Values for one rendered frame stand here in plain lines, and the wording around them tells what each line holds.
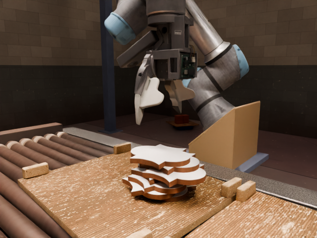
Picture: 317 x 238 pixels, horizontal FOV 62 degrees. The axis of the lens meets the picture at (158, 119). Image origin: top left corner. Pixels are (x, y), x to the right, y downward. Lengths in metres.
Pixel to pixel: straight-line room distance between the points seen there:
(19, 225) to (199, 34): 0.78
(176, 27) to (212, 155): 0.53
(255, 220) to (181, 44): 0.34
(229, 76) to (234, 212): 0.58
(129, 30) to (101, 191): 0.36
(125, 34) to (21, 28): 4.91
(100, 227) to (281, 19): 5.13
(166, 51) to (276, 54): 4.89
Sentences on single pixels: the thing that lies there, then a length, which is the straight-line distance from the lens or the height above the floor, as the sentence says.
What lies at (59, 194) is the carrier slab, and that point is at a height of 0.94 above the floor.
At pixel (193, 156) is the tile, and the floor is 1.00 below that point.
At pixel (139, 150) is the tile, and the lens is 0.59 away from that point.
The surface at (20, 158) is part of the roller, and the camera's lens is 0.95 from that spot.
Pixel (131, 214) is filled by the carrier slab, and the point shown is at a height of 0.94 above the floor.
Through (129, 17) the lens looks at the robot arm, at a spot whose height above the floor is 1.31.
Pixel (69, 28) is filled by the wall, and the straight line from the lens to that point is 5.94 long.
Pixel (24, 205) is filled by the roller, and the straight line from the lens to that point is 0.66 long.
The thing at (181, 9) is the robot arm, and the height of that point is 1.31.
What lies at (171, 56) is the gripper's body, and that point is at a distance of 0.49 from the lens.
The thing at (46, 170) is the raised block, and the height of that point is 0.95.
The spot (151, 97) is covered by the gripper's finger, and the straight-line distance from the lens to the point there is 0.48.
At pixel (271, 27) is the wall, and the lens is 5.43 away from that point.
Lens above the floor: 1.20
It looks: 11 degrees down
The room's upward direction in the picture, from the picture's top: straight up
